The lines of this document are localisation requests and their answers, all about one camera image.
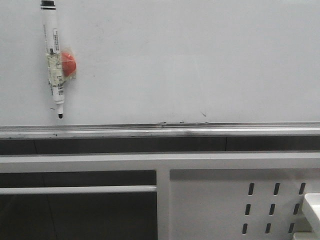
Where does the white whiteboard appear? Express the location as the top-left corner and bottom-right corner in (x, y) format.
(0, 0), (320, 139)

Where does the white whiteboard marker pen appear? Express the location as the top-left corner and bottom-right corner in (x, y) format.
(40, 0), (65, 119)

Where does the red round magnet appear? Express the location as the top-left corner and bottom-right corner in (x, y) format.
(61, 51), (77, 77)

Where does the white plastic bin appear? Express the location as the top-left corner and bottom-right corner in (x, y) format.
(292, 193), (320, 240)

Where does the white metal rack frame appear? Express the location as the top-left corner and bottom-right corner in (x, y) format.
(0, 151), (320, 240)

